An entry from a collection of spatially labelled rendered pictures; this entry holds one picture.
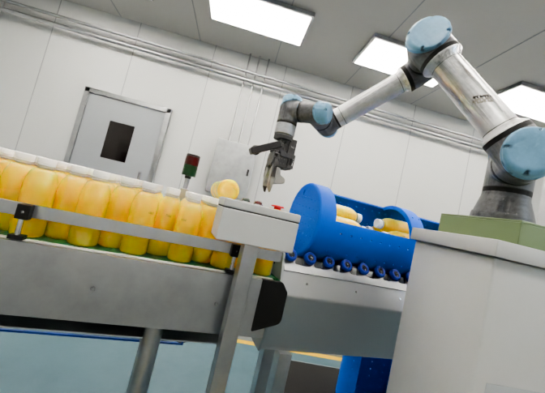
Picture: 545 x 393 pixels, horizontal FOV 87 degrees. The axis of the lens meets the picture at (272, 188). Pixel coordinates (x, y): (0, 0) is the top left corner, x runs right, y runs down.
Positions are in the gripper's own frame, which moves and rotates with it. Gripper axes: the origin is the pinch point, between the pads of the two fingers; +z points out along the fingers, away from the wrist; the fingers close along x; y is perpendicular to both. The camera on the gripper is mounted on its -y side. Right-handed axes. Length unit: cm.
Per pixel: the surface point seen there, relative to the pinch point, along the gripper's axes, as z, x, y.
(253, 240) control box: 15.4, -31.8, -9.3
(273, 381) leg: 63, -7, 17
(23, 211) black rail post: 20, -21, -60
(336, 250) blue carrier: 16.0, -9.5, 28.4
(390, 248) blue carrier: 11, -12, 49
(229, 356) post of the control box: 45, -29, -8
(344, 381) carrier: 91, 40, 82
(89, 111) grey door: -71, 381, -173
